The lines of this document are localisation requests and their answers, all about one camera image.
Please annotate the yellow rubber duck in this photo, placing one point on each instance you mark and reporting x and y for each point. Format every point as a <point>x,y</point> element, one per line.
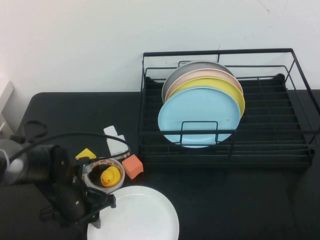
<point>110,176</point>

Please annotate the orange foam cube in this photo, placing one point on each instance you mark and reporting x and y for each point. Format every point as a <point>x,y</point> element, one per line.
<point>132,166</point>

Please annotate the yellow plate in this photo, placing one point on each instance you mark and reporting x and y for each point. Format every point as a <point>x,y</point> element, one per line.
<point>225,85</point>

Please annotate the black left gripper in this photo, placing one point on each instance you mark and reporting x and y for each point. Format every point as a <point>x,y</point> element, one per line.
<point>70,202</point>

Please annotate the white charger plug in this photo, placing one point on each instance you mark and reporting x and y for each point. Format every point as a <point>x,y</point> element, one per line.
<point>116,146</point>

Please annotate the light blue plate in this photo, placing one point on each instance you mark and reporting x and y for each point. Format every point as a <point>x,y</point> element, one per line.
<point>200,107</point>

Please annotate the small white cube adapter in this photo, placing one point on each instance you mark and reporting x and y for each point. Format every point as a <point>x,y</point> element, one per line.
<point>110,130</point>

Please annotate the white double-sided tape roll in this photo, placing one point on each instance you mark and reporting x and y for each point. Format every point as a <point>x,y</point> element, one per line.
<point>118,186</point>

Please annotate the white plate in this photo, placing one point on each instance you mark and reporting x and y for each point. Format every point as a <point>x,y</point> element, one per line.
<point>140,215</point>

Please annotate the grey plate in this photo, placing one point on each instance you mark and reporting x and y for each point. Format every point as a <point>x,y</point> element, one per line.
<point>190,67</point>

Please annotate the pink plate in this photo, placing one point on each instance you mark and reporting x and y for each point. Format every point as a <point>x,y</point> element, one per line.
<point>212,73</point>

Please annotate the yellow foam cube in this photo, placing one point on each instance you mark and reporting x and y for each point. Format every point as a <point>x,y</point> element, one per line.
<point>86,153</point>

